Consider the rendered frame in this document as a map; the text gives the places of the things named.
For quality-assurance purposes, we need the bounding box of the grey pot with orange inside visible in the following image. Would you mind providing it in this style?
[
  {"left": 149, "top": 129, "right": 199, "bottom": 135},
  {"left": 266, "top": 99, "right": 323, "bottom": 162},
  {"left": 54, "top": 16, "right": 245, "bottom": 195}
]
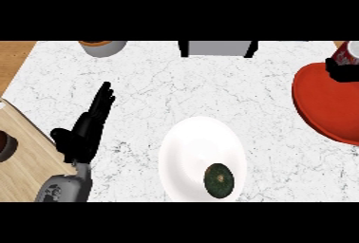
[{"left": 77, "top": 41, "right": 128, "bottom": 59}]

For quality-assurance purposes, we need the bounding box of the red bowl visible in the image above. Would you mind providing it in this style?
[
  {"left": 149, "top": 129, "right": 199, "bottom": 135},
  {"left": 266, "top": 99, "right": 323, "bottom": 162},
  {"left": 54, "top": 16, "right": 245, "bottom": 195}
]
[{"left": 289, "top": 62, "right": 359, "bottom": 147}]

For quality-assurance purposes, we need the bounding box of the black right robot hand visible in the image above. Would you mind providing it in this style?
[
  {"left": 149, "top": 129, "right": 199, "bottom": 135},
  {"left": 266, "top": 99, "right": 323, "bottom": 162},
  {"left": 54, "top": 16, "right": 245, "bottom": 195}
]
[{"left": 323, "top": 57, "right": 359, "bottom": 84}]

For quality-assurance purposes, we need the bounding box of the red and white can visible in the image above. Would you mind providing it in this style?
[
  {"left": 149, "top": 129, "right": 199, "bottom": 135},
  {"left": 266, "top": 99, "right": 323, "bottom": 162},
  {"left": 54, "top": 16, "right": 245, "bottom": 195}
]
[{"left": 331, "top": 41, "right": 359, "bottom": 66}]

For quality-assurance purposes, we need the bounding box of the dark green can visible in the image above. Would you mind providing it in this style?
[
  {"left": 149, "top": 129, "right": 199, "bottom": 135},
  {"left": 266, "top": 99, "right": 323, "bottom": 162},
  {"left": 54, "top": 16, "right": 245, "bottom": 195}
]
[{"left": 202, "top": 162, "right": 235, "bottom": 200}]

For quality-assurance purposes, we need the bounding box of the grey appliance with black legs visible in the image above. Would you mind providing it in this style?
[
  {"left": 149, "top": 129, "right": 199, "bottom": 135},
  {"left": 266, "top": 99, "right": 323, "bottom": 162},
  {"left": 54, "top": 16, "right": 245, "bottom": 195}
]
[{"left": 179, "top": 41, "right": 260, "bottom": 59}]

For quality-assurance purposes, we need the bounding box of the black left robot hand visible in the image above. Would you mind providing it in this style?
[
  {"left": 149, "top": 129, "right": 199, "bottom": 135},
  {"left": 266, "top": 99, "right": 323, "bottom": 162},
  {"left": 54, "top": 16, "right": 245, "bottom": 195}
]
[{"left": 49, "top": 81, "right": 116, "bottom": 165}]

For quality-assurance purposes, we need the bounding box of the dark brown round object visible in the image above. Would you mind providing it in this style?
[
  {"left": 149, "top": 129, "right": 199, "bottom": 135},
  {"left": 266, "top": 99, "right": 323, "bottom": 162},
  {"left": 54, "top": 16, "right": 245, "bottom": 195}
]
[{"left": 0, "top": 130, "right": 19, "bottom": 163}]

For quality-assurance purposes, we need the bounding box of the white plate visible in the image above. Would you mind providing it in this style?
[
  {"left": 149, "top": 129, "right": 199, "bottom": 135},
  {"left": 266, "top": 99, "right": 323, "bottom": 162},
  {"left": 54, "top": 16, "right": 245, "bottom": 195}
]
[{"left": 156, "top": 116, "right": 248, "bottom": 203}]

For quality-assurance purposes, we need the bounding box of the pale wooden cutting board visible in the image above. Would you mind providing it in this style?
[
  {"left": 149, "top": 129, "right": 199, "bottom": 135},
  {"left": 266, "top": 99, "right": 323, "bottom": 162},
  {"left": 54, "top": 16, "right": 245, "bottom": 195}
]
[{"left": 0, "top": 98, "right": 78, "bottom": 203}]

